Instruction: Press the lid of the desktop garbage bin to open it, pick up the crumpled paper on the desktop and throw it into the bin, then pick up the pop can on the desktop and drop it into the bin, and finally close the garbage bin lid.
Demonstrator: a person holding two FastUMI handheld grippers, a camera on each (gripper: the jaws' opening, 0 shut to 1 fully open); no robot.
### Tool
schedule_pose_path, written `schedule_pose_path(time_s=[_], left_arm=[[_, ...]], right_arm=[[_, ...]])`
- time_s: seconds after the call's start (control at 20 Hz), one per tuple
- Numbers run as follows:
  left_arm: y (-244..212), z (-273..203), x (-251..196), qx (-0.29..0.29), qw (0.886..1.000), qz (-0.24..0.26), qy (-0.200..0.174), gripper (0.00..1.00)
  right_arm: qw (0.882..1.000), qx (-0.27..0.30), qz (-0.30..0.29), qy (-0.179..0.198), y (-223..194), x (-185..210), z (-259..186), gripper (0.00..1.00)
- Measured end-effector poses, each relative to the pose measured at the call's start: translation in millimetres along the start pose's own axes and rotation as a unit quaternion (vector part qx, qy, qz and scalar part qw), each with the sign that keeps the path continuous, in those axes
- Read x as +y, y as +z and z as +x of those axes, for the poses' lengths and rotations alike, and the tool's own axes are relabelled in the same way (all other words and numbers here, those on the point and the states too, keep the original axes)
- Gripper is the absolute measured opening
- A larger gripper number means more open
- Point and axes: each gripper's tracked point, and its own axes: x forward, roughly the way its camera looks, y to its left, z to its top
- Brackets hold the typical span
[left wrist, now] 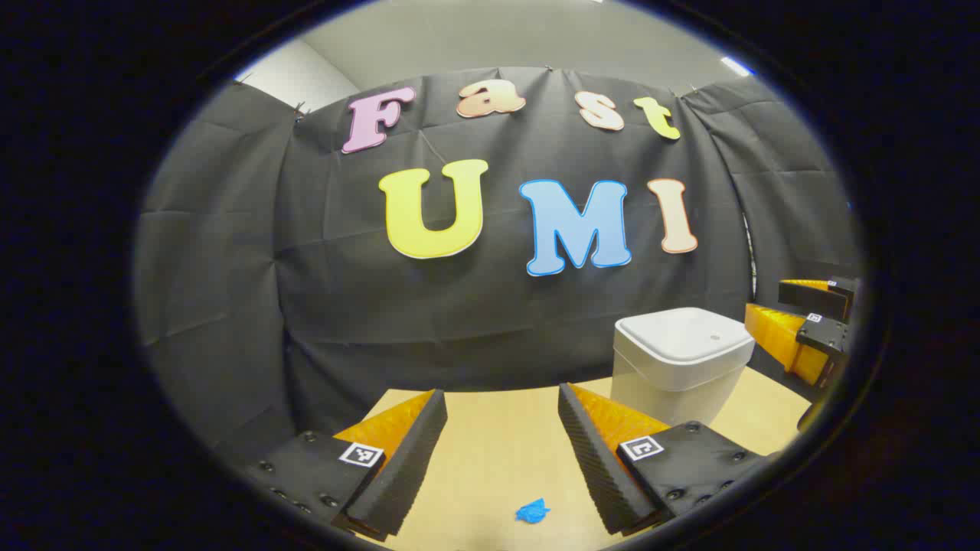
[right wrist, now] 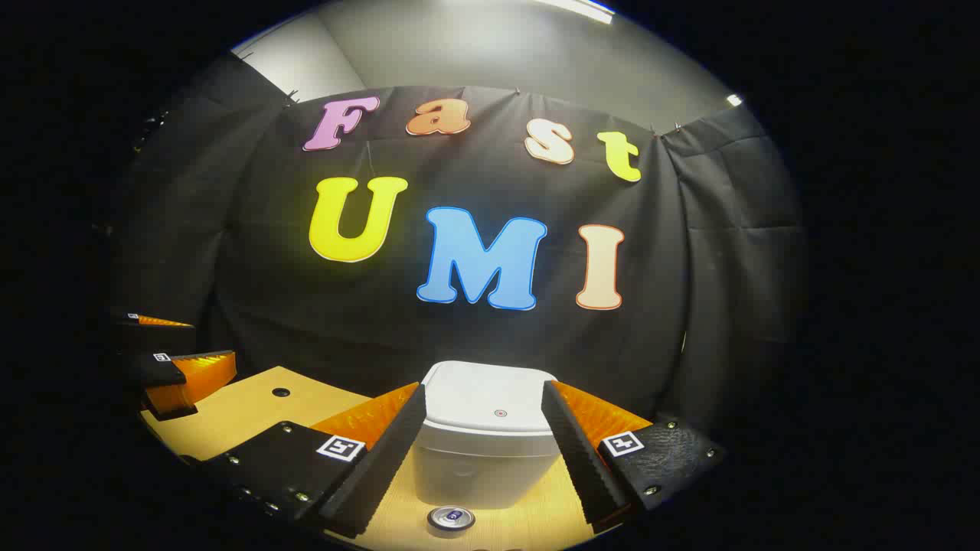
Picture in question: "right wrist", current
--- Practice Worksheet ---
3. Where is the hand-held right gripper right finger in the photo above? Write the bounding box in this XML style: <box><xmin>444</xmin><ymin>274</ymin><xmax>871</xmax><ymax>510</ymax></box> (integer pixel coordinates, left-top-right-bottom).
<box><xmin>541</xmin><ymin>380</ymin><xmax>727</xmax><ymax>535</ymax></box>

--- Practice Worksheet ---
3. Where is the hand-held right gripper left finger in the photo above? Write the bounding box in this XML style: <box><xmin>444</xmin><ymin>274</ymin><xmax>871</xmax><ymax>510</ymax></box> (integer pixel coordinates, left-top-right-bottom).
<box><xmin>201</xmin><ymin>383</ymin><xmax>427</xmax><ymax>539</ymax></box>

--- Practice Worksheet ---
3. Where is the silver pop can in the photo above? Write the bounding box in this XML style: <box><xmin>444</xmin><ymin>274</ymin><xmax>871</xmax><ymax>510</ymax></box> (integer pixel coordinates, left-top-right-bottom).
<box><xmin>426</xmin><ymin>505</ymin><xmax>476</xmax><ymax>539</ymax></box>

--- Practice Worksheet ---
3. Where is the white desktop garbage bin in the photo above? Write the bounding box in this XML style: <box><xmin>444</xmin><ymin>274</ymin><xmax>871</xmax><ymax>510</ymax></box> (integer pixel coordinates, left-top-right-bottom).
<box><xmin>412</xmin><ymin>360</ymin><xmax>566</xmax><ymax>510</ymax></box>

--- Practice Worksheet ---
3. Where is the wooden desktop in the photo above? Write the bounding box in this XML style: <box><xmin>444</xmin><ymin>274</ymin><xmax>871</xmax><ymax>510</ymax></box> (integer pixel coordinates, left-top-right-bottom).
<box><xmin>142</xmin><ymin>366</ymin><xmax>636</xmax><ymax>551</ymax></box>

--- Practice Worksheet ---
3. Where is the black backdrop cloth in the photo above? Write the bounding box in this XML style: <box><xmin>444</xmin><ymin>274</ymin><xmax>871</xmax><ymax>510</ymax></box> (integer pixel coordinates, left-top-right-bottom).
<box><xmin>107</xmin><ymin>54</ymin><xmax>809</xmax><ymax>437</ymax></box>

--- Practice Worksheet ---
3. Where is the long ceiling light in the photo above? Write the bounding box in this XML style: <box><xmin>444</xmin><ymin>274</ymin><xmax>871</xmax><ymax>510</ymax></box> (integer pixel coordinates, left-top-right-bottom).
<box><xmin>532</xmin><ymin>0</ymin><xmax>615</xmax><ymax>25</ymax></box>

